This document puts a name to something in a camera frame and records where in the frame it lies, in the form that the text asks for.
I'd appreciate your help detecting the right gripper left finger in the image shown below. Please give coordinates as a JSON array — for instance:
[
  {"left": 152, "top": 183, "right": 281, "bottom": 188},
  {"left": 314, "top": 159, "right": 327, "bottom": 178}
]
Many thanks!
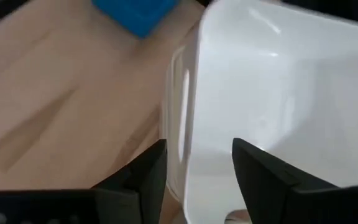
[{"left": 91, "top": 139, "right": 168, "bottom": 224}]

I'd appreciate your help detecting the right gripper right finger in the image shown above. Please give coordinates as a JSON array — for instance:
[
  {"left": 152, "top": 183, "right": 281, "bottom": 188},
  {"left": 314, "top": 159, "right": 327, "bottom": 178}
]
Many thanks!
[{"left": 232, "top": 138, "right": 338, "bottom": 224}]

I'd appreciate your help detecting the white plastic basket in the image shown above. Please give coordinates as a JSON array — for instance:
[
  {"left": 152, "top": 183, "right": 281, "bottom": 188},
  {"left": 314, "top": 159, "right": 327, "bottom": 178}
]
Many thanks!
[{"left": 162, "top": 0, "right": 358, "bottom": 224}]

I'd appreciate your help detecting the blue plastic mesh basket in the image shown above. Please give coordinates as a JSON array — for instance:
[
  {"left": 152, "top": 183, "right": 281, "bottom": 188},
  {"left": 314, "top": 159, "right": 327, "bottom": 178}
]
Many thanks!
[{"left": 91, "top": 0, "right": 180, "bottom": 40}]

